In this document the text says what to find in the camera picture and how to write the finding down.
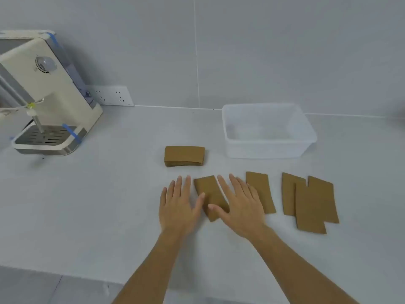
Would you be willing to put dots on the person's left forearm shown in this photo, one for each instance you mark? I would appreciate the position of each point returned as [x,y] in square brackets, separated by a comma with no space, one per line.
[155,269]

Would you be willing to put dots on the white plastic container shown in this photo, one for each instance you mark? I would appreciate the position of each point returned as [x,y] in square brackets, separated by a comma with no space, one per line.
[269,145]

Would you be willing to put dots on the person's right hand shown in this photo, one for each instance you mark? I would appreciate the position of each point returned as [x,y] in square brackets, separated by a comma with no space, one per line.
[245,215]

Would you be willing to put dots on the stack of brown cup sleeves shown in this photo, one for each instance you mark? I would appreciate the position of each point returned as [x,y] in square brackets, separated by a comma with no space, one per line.
[183,153]

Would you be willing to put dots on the metal steam wand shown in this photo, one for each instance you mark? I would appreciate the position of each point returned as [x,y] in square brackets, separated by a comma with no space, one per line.
[37,121]

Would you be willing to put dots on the white wall socket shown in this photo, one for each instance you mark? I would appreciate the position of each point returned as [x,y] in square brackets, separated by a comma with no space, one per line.
[110,95]

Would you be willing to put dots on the person's left hand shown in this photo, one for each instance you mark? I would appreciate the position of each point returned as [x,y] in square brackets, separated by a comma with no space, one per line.
[177,212]

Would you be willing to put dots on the cream coffee machine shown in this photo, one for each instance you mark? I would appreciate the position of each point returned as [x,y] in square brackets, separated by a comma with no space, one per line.
[60,101]

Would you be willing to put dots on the single brown cardboard sleeve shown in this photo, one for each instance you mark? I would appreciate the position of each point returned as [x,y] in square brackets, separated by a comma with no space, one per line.
[288,193]
[326,199]
[310,212]
[267,194]
[209,191]

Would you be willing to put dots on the clear water tank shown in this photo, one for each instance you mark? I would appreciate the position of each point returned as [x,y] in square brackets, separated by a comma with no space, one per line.
[76,75]

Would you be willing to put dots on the person's right forearm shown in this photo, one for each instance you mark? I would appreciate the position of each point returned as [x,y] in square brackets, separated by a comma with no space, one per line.
[294,272]

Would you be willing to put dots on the long blue tape strip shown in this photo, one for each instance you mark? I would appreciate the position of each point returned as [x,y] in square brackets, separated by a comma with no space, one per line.
[56,42]

